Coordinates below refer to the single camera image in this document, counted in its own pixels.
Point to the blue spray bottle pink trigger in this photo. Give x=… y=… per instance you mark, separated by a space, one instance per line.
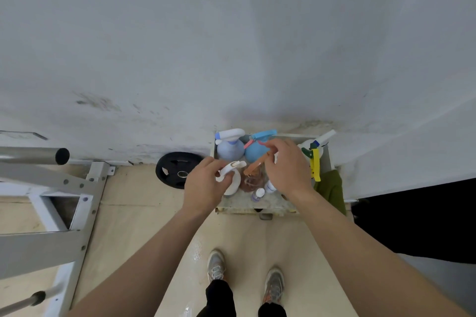
x=254 y=151

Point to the person's left grey shoe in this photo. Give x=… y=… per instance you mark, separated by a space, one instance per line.
x=216 y=266

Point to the orange spray bottle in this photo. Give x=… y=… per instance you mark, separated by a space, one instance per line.
x=253 y=179

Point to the grey bar black end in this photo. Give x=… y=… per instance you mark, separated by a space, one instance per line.
x=29 y=156

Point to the person's left hand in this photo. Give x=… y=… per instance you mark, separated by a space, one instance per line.
x=202 y=188

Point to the round white bottle blue-tipped sprayer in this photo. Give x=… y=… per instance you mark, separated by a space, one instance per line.
x=306 y=144

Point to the white metal rack frame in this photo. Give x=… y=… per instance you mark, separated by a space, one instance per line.
x=44 y=242

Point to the person's left forearm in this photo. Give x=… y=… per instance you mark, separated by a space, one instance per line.
x=137 y=268

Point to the black weight plate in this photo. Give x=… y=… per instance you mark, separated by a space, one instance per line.
x=171 y=172

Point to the pale blue bottle white sprayer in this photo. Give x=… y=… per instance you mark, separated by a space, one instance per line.
x=230 y=149

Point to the clear bottle yellow green sprayer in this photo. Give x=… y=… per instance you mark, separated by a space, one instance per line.
x=316 y=164

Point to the white shelf yellow poles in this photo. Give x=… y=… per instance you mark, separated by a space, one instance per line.
x=241 y=203

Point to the black shorts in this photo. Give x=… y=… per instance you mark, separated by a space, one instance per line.
x=219 y=298

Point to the white spray bottle teal label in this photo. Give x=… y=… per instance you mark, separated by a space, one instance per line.
x=234 y=183

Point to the person's right hand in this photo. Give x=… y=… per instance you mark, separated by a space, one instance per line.
x=290 y=172

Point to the person's right forearm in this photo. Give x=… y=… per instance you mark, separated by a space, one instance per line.
x=379 y=261

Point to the person's grey shoe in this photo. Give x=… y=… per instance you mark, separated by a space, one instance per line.
x=216 y=266
x=274 y=285

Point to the green microfibre cloth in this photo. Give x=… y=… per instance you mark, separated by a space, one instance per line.
x=331 y=190

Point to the person's right grey shoe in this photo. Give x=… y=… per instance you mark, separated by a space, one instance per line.
x=274 y=285

